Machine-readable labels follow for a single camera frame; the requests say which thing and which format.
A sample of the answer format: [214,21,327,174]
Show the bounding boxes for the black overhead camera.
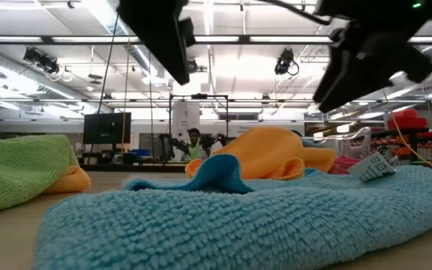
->
[274,47,300,76]

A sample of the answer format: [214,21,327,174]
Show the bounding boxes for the blue microfiber towel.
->
[301,136,328,149]
[34,151,432,270]

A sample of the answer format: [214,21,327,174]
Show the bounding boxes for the red storage bins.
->
[361,108,432,139]

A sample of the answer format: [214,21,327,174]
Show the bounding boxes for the black ceiling-mounted device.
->
[185,58,208,74]
[22,46,60,75]

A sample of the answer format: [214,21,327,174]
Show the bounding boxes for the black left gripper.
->
[117,0,197,86]

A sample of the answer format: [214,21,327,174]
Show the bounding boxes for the black monitor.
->
[82,112,132,146]

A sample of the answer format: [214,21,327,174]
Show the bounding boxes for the green microfiber towel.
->
[0,134,80,217]

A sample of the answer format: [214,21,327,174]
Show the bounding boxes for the black shelf rack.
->
[361,127,432,163]

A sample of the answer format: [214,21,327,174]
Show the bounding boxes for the pink microfiber towel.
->
[328,155,363,176]

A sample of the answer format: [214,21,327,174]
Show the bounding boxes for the orange microfiber towel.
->
[184,126,337,181]
[43,164,92,194]

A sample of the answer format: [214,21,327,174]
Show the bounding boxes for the black looped gripper cable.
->
[264,0,332,26]

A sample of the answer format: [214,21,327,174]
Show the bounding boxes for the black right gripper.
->
[312,0,432,113]

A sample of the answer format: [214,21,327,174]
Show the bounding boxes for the black hanging cable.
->
[97,14,120,113]

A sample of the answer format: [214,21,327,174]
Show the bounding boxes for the person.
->
[184,127,206,162]

